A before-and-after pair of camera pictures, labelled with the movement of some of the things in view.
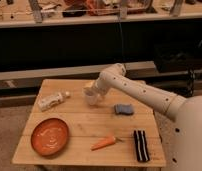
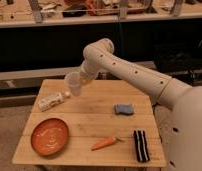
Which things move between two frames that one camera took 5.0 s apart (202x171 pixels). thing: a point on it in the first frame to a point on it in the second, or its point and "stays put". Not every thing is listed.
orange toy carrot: x=104 y=143 stays put
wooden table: x=121 y=130 stays put
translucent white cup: x=90 y=94 to x=74 y=80
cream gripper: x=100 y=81 to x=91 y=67
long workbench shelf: x=42 y=13 stays put
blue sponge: x=126 y=109 stays put
